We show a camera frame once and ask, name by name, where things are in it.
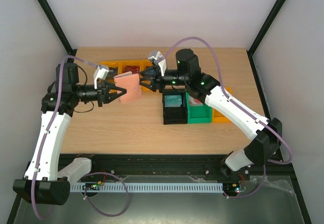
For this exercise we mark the yellow bin far right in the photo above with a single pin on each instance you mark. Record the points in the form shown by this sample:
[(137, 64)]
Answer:
[(218, 117)]

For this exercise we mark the left black frame post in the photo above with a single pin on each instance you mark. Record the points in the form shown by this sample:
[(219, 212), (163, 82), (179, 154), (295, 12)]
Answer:
[(45, 6)]

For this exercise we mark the yellow bin left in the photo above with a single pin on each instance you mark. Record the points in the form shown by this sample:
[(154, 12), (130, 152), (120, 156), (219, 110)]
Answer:
[(110, 64)]

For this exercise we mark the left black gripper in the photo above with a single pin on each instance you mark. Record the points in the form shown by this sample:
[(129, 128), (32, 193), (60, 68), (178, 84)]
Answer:
[(103, 92)]

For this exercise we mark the black frame post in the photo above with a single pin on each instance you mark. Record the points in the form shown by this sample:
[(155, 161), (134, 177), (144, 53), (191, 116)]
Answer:
[(265, 26), (45, 6)]

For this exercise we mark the red white card stack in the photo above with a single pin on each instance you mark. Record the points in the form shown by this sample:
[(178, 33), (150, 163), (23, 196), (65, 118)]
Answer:
[(194, 102)]

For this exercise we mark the black bin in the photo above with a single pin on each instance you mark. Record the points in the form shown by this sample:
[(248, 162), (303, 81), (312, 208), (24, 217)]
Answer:
[(175, 115)]

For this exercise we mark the right black frame post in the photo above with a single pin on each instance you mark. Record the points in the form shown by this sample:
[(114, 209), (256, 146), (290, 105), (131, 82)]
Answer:
[(265, 26)]

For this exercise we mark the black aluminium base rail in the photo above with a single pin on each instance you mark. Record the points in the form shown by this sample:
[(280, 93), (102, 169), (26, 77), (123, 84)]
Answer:
[(196, 166)]

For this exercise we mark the teal card stack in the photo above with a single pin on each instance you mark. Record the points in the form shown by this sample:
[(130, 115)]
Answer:
[(171, 101)]

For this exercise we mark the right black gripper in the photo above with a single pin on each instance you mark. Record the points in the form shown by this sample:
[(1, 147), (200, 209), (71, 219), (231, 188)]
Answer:
[(155, 81)]

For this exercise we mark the black card stack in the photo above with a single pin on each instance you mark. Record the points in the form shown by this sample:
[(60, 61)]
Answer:
[(113, 71)]

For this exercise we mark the white slotted cable duct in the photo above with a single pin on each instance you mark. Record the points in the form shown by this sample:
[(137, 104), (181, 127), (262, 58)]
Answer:
[(149, 188)]

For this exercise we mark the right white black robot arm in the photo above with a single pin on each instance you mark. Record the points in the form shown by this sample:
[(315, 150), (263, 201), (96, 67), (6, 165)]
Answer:
[(262, 132)]

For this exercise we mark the yellow bin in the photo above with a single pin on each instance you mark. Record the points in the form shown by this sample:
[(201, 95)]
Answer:
[(218, 117), (110, 64), (151, 78), (129, 62)]

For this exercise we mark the pink card holder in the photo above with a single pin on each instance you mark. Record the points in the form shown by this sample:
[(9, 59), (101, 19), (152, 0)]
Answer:
[(130, 82)]

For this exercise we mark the green bin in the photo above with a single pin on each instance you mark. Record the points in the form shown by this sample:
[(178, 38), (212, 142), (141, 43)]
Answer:
[(201, 114)]

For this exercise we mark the yellow bin middle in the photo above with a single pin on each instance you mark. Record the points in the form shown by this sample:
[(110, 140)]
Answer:
[(129, 62)]

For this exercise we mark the blue card stack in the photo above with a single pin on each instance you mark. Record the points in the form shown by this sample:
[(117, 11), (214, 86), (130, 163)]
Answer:
[(149, 70)]

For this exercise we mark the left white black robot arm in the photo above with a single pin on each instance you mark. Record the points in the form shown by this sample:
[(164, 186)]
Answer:
[(43, 182)]

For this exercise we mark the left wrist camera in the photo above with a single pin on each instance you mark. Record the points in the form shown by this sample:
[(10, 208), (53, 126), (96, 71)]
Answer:
[(100, 73)]

